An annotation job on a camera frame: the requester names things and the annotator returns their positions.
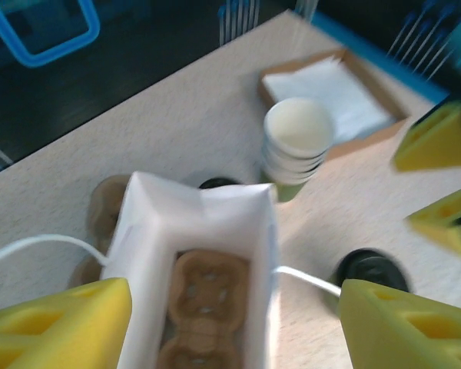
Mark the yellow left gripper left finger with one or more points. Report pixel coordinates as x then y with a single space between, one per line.
61 330

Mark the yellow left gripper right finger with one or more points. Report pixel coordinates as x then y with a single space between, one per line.
399 334

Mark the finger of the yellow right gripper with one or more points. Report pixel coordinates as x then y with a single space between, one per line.
442 146
449 223

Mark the white paper bag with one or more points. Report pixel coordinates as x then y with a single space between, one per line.
230 215

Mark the white napkin stack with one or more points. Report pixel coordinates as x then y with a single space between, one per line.
353 100

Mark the black plastic lid stack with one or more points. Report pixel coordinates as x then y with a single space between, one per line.
219 182

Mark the blue plastic bin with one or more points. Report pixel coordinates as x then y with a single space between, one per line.
88 34

